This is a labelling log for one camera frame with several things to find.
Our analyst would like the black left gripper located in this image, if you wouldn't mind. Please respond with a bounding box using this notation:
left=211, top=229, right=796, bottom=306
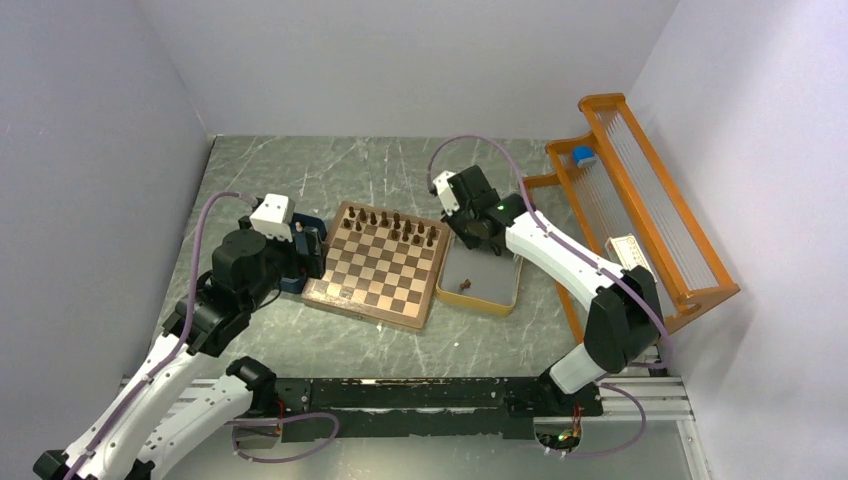
left=240, top=214, right=329, bottom=311

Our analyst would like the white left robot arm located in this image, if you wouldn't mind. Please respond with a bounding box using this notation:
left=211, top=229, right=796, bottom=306
left=33, top=222, right=327, bottom=479

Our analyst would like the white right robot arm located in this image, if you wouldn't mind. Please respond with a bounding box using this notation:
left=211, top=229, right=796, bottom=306
left=430, top=165, right=667, bottom=414

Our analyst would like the wooden chess board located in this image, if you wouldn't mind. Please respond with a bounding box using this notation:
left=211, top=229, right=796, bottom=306
left=301, top=201, right=452, bottom=331

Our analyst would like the blue tray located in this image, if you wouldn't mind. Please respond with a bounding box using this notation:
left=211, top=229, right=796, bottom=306
left=279, top=213, right=327, bottom=295

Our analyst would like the yellow metal tin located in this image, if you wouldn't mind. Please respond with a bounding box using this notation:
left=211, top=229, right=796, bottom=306
left=436, top=234, right=523, bottom=316

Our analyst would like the blue round object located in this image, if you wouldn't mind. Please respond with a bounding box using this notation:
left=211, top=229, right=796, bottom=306
left=572, top=145, right=597, bottom=168

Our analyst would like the white small box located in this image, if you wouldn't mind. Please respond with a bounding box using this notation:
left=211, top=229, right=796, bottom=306
left=604, top=234, right=658, bottom=282

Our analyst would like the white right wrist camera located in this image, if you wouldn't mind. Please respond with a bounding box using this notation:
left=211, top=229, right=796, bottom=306
left=433, top=170, right=459, bottom=216

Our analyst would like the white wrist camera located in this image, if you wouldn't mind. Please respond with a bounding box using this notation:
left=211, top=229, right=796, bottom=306
left=433, top=170, right=459, bottom=216
left=249, top=194, right=295, bottom=241

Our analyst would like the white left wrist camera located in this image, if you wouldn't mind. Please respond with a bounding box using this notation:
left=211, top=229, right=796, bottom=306
left=249, top=194, right=295, bottom=241

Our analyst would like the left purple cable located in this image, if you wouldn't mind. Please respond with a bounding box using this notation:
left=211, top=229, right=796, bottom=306
left=62, top=192, right=340, bottom=480

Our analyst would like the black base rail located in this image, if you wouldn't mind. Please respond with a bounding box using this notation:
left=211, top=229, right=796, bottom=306
left=266, top=376, right=604, bottom=443

